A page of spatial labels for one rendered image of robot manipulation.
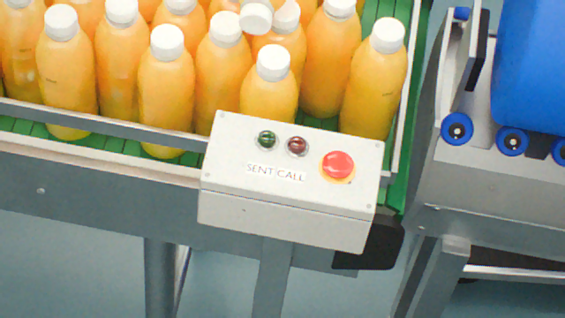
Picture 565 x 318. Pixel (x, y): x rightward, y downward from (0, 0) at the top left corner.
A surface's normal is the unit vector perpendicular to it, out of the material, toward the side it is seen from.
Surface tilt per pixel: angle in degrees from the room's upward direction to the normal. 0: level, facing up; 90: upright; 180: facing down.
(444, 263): 90
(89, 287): 0
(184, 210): 90
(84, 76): 90
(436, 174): 70
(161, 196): 90
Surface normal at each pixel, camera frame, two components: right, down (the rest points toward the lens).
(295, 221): -0.17, 0.82
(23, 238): 0.09, -0.54
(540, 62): -0.11, 0.46
